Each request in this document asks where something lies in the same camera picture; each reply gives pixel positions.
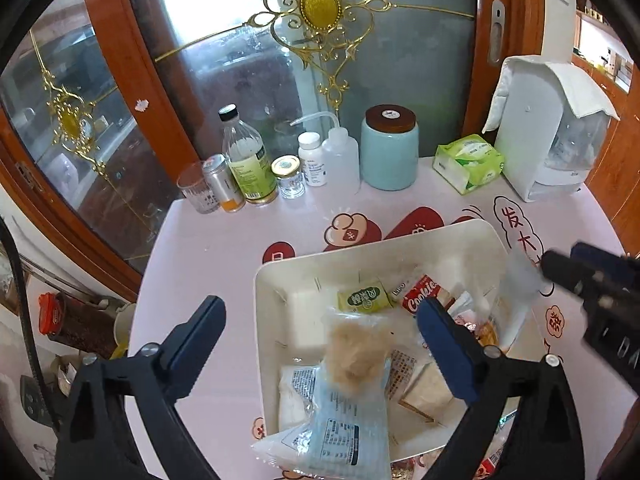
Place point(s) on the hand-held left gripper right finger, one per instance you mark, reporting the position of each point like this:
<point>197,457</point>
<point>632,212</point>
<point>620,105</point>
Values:
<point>445,355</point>

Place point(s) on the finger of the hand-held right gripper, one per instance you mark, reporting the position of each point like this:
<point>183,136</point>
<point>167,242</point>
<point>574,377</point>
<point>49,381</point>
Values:
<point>600,265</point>
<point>565,270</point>

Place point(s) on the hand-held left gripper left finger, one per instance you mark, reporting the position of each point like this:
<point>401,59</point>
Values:
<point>200,345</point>

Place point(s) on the clear long wafer packet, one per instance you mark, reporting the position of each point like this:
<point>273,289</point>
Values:
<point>425,390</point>

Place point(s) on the clear pink snack packet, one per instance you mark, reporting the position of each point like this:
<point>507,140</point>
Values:
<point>467,317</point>

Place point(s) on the orange white snack bar packet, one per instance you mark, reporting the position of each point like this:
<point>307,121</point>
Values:
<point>487,334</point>

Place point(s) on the red white cookie packet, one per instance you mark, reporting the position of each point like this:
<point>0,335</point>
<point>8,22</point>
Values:
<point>412,297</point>

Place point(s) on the small green snack packet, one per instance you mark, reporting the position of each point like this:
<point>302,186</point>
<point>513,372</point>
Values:
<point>365,299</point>

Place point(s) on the white pale cracker packet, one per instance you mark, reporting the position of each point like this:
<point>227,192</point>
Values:
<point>295,400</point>

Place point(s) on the white plastic bin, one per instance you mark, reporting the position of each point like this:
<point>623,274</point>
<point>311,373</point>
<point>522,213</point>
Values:
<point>310,305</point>

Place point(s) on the light blue snack packet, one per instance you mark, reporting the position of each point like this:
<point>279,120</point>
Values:
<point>340,410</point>

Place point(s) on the white yellow pot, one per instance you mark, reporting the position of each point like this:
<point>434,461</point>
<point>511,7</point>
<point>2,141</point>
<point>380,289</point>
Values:
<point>125,325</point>

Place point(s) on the pink printed tablecloth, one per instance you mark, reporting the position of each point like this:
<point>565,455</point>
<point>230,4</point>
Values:
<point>215,260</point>

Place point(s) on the brown wooden cabinet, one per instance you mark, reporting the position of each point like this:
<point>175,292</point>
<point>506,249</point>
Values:
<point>625,160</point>

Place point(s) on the red white printed snack packet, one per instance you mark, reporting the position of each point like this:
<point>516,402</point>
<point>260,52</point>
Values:
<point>492,460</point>

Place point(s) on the white countertop appliance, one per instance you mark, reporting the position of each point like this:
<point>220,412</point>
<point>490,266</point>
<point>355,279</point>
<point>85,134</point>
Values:
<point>530,135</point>

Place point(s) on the green tissue pack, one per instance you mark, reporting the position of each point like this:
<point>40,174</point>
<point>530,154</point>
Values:
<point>467,162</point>

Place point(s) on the red lidded dark jar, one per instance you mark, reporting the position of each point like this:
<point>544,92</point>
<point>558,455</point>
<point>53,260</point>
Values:
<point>52,312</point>

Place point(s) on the clear drinking glass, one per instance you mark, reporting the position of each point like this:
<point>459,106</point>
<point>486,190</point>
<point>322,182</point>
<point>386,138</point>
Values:
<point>197,192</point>

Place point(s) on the small metal tin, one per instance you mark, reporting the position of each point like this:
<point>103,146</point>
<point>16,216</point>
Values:
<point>222,185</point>

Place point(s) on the green label glass bottle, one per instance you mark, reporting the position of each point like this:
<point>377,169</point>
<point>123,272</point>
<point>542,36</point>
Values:
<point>250,170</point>

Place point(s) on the white cloth cover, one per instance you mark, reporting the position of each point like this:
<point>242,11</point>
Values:
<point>565,85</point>

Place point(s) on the small glass jar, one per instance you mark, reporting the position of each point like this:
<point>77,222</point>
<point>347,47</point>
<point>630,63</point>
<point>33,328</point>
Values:
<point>289,180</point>

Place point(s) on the light blue ceramic canister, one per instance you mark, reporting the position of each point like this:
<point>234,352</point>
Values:
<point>390,155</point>

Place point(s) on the wooden framed glass door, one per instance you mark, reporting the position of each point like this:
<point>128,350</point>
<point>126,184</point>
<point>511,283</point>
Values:
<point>400,60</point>
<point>100,160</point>

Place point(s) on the white pill bottle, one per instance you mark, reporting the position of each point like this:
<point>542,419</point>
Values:
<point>315,165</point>

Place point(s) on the white squeeze bottle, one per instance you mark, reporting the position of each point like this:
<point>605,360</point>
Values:
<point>342,165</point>

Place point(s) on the wooden display shelf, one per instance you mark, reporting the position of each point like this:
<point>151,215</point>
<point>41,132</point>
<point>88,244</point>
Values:
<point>600,40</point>

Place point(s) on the small white sticker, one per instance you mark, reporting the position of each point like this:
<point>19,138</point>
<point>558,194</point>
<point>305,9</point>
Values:
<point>142,105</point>

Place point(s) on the gold door ornament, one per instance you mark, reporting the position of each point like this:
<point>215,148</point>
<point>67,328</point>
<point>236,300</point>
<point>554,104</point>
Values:
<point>70,122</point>
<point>320,5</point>

